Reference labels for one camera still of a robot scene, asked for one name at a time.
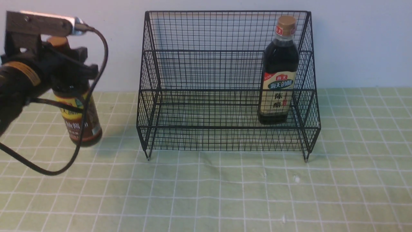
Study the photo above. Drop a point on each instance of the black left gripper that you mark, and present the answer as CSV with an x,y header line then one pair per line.
x,y
27,71

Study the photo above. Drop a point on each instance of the soy sauce bottle red cap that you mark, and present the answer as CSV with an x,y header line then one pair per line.
x,y
92,128

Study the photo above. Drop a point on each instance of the vinegar bottle tan cap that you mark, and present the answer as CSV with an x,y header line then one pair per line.
x,y
280,62

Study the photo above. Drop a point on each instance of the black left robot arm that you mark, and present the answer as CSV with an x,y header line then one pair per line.
x,y
13,102

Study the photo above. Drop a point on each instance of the green checkered tablecloth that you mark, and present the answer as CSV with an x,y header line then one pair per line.
x,y
358,178

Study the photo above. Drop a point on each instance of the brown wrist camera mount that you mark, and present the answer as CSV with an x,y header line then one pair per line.
x,y
24,30

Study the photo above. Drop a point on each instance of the black wire mesh rack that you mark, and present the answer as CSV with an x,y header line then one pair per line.
x,y
200,83

